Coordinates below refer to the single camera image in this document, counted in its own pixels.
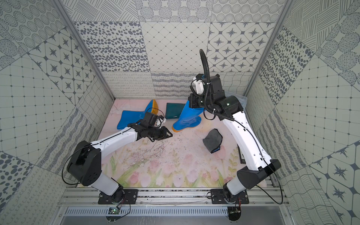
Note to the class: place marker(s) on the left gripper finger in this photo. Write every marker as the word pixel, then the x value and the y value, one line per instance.
pixel 158 136
pixel 165 133

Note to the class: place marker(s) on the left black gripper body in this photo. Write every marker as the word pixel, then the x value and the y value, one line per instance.
pixel 157 132

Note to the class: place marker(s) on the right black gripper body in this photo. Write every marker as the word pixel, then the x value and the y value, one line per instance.
pixel 198 101

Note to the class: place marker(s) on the green rubber boot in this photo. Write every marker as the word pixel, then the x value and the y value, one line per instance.
pixel 174 110

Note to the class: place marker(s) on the blue rubber boot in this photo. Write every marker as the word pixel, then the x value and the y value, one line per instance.
pixel 133 116
pixel 189 118

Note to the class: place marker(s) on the grey microfibre cloth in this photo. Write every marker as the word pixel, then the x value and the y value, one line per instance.
pixel 213 141

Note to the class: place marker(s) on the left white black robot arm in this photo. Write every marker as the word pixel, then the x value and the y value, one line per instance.
pixel 85 163

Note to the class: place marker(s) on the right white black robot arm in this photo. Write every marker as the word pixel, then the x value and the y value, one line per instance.
pixel 259 164

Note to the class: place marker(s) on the light blue plastic toolbox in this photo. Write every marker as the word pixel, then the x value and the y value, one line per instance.
pixel 242 99

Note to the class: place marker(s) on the white ventilation grille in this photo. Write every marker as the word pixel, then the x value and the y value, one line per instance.
pixel 148 211

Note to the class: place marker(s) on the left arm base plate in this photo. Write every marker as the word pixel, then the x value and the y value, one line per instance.
pixel 121 196

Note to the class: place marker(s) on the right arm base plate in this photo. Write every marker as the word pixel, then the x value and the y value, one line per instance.
pixel 220 196

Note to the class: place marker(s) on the aluminium mounting rail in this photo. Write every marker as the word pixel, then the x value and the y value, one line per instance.
pixel 89 197

